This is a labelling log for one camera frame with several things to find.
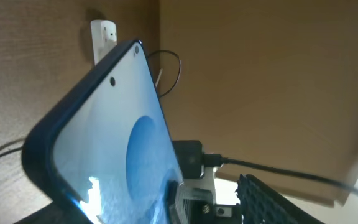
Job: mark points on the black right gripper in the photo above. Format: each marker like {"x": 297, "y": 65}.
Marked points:
{"x": 259, "y": 203}

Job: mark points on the blue Galaxy smartphone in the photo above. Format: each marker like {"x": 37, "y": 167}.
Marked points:
{"x": 103, "y": 153}

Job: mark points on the white power strip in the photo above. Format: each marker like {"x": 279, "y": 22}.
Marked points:
{"x": 104, "y": 38}

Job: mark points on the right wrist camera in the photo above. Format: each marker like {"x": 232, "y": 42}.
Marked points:
{"x": 195, "y": 174}

